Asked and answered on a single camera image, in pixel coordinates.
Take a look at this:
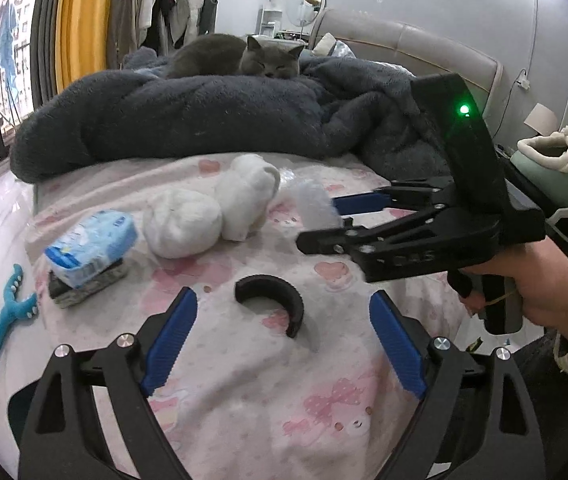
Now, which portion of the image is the row of hanging clothes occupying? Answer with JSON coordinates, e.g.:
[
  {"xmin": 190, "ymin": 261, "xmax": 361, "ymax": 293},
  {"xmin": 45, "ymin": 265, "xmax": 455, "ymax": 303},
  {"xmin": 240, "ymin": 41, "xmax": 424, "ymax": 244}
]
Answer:
[{"xmin": 114, "ymin": 0, "xmax": 219, "ymax": 56}]

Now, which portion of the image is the grey curtain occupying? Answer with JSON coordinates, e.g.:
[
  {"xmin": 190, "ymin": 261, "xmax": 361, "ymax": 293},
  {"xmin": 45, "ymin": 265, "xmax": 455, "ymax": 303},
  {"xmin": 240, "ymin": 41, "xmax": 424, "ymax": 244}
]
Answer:
[{"xmin": 31, "ymin": 0, "xmax": 67, "ymax": 111}]

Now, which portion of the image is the white wall cable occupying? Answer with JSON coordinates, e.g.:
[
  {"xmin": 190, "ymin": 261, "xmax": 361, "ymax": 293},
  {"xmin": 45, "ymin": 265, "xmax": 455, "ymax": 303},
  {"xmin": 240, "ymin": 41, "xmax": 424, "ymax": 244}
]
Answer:
[{"xmin": 511, "ymin": 0, "xmax": 540, "ymax": 91}]

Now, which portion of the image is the pink printed bed sheet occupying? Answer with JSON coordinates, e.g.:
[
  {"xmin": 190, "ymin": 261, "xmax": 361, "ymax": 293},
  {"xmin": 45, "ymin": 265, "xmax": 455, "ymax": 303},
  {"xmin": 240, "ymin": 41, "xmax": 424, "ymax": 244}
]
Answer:
[{"xmin": 24, "ymin": 152, "xmax": 470, "ymax": 480}]

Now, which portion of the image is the pale pillow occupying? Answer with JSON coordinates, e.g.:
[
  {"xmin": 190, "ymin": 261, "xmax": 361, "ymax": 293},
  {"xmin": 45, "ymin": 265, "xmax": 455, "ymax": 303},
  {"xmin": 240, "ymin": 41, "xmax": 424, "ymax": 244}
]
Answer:
[{"xmin": 314, "ymin": 32, "xmax": 355, "ymax": 58}]

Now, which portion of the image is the person's right hand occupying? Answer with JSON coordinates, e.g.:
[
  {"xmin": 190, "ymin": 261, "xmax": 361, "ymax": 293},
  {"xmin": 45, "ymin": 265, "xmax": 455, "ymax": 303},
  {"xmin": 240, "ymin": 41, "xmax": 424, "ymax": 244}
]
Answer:
[{"xmin": 459, "ymin": 237, "xmax": 568, "ymax": 346}]

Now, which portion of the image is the white shelf unit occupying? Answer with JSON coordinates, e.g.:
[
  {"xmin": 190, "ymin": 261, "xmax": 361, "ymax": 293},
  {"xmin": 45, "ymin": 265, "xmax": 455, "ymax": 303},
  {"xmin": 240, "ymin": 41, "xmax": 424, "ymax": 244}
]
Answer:
[{"xmin": 255, "ymin": 5, "xmax": 285, "ymax": 36}]

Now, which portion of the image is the beige padded headboard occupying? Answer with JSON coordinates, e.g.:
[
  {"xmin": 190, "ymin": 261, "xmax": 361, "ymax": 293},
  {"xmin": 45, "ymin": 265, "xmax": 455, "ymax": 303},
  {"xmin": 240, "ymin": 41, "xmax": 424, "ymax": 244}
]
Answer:
[{"xmin": 309, "ymin": 7, "xmax": 505, "ymax": 126}]

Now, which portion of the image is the beige lampshade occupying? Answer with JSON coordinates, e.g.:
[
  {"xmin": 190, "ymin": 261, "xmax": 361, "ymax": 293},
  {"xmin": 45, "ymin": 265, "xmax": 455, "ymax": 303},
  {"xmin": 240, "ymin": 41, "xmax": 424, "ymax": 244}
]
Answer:
[{"xmin": 524, "ymin": 103, "xmax": 558, "ymax": 136}]

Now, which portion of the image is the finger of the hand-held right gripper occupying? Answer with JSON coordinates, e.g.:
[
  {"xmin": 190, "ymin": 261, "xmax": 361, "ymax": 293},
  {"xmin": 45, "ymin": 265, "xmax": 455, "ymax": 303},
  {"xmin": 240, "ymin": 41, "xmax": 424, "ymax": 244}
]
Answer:
[
  {"xmin": 296, "ymin": 205, "xmax": 445, "ymax": 256},
  {"xmin": 331, "ymin": 180, "xmax": 452, "ymax": 215}
]

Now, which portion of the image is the blue plush stick toy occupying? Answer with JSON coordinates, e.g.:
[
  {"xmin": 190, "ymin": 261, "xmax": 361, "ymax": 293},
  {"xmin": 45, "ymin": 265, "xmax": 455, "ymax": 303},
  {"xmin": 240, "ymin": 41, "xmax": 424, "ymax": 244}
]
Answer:
[{"xmin": 0, "ymin": 264, "xmax": 39, "ymax": 406}]

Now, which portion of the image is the round mirror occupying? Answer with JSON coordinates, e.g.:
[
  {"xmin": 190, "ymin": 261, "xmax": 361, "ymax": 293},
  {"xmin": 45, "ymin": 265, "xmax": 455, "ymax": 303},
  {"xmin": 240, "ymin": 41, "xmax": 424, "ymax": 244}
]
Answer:
[{"xmin": 286, "ymin": 0, "xmax": 325, "ymax": 28}]

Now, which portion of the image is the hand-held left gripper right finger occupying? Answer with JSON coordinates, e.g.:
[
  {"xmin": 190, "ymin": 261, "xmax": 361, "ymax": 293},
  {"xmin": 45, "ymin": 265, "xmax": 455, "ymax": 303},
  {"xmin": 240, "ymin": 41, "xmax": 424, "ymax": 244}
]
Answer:
[{"xmin": 369, "ymin": 290, "xmax": 547, "ymax": 480}]

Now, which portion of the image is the grey cat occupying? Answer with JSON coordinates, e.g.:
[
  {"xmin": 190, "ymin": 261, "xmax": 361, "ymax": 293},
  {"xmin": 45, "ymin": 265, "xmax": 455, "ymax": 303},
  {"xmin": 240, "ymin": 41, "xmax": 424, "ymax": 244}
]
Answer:
[{"xmin": 166, "ymin": 32, "xmax": 305, "ymax": 81}]

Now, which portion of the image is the black curved plastic piece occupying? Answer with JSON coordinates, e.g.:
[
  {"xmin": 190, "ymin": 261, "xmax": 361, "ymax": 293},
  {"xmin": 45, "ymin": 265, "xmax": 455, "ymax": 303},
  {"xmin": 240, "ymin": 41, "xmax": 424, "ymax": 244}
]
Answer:
[{"xmin": 234, "ymin": 276, "xmax": 305, "ymax": 339}]

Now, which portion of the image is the clear plastic wrap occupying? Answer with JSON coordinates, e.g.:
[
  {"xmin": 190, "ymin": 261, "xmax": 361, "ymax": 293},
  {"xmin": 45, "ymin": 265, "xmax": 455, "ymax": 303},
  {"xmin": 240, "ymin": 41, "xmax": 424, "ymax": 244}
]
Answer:
[{"xmin": 284, "ymin": 177, "xmax": 345, "ymax": 231}]

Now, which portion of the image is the green vase with white rim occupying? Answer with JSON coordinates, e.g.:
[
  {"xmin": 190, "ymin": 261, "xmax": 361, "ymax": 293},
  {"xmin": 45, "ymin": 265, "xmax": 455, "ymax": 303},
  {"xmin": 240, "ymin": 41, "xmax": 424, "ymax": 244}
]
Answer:
[{"xmin": 510, "ymin": 127, "xmax": 568, "ymax": 208}]

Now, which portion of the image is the black tissue packet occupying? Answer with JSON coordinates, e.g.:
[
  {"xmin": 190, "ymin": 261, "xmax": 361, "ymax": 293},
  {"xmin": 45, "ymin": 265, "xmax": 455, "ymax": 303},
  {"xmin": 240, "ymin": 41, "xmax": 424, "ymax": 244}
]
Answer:
[{"xmin": 48, "ymin": 257, "xmax": 130, "ymax": 309}]

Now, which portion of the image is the yellow curtain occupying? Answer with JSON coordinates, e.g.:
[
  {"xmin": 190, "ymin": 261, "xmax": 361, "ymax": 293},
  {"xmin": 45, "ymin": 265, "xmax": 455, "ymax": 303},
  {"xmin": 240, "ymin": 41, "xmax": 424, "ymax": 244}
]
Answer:
[{"xmin": 55, "ymin": 0, "xmax": 119, "ymax": 96}]

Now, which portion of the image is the blue tissue packet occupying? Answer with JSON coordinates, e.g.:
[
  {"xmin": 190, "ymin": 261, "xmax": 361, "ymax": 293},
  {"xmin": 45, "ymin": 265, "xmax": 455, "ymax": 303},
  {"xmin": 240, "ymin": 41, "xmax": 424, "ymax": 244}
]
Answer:
[{"xmin": 44, "ymin": 210, "xmax": 138, "ymax": 290}]

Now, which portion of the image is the dark grey fleece blanket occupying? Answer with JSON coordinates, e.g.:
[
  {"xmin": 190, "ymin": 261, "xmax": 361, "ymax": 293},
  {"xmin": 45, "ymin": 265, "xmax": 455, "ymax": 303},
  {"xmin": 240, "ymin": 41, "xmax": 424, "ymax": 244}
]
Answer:
[{"xmin": 10, "ymin": 55, "xmax": 465, "ymax": 186}]

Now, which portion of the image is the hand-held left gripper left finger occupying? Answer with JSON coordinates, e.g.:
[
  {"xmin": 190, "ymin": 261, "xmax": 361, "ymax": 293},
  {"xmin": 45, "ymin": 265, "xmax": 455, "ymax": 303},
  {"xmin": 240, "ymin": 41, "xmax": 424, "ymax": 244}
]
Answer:
[{"xmin": 18, "ymin": 286, "xmax": 199, "ymax": 480}]

